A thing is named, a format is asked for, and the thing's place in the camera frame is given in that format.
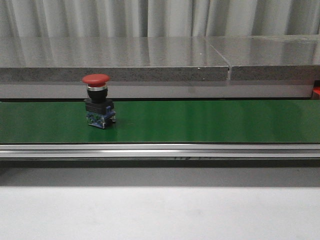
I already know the red mushroom push button switch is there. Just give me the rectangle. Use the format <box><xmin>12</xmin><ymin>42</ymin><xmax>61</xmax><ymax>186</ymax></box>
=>
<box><xmin>82</xmin><ymin>73</ymin><xmax>116</xmax><ymax>129</ymax></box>

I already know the green conveyor belt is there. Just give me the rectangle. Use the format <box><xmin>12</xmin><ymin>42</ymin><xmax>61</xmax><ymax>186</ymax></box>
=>
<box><xmin>0</xmin><ymin>99</ymin><xmax>320</xmax><ymax>144</ymax></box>

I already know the grey speckled stone slab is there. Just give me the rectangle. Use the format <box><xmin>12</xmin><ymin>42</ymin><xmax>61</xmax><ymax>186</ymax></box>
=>
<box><xmin>0</xmin><ymin>37</ymin><xmax>229</xmax><ymax>83</ymax></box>

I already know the white cabinet panel under slab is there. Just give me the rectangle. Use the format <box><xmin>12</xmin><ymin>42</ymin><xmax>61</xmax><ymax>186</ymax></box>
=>
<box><xmin>0</xmin><ymin>80</ymin><xmax>314</xmax><ymax>99</ymax></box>

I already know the red object at edge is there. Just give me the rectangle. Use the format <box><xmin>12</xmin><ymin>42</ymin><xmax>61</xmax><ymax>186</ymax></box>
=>
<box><xmin>311</xmin><ymin>86</ymin><xmax>320</xmax><ymax>100</ymax></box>

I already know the grey pleated curtain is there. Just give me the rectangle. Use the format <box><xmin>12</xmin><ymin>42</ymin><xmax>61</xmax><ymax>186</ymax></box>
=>
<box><xmin>0</xmin><ymin>0</ymin><xmax>320</xmax><ymax>37</ymax></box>

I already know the aluminium conveyor side rail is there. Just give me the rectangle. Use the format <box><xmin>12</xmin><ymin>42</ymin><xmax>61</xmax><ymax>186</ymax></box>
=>
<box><xmin>0</xmin><ymin>143</ymin><xmax>320</xmax><ymax>160</ymax></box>

